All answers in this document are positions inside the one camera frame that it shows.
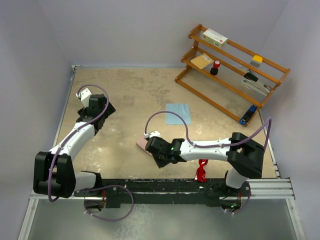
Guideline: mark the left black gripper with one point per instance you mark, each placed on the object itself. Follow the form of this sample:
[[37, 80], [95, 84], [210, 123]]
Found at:
[[109, 111]]

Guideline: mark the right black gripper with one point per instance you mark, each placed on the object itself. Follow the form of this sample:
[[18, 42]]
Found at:
[[160, 163]]

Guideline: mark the pink glasses case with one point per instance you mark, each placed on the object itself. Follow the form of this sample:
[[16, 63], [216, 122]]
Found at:
[[141, 142]]

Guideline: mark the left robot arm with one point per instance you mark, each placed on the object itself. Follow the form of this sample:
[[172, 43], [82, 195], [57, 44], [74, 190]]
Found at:
[[55, 167]]

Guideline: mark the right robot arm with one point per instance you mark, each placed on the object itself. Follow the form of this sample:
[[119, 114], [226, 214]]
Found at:
[[245, 155]]

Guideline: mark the red sunglasses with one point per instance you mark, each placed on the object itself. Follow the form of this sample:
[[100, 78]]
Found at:
[[200, 175]]

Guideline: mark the blue cleaning cloth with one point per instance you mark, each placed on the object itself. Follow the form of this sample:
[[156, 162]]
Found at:
[[181, 109]]

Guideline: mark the blue stapler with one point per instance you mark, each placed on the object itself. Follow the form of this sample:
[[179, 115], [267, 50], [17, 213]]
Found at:
[[248, 115]]

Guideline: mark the red black stamp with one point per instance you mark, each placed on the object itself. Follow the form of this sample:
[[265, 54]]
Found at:
[[215, 68]]

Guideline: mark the brown envelope packet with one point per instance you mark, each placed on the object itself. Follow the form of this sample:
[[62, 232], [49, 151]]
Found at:
[[201, 61]]

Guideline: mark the wooden three-tier shelf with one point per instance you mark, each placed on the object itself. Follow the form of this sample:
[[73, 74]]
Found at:
[[224, 91]]

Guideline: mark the black stapler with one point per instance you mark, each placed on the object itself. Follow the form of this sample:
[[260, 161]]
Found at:
[[250, 76]]

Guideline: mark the white green box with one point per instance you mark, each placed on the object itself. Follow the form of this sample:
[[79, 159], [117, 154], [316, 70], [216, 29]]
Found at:
[[214, 38]]

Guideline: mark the yellow grey sponge block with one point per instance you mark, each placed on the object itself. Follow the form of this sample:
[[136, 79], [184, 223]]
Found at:
[[256, 61]]

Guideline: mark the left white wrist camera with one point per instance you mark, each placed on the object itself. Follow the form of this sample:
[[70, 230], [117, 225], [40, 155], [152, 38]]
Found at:
[[84, 96]]

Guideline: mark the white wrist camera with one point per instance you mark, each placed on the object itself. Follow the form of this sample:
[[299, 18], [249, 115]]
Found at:
[[151, 134], [84, 96]]

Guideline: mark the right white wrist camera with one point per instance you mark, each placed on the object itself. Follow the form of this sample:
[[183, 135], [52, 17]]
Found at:
[[151, 134]]

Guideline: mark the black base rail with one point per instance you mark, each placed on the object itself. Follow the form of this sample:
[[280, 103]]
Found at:
[[184, 191]]

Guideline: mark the aluminium frame rail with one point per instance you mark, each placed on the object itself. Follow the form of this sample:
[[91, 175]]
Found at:
[[271, 188]]

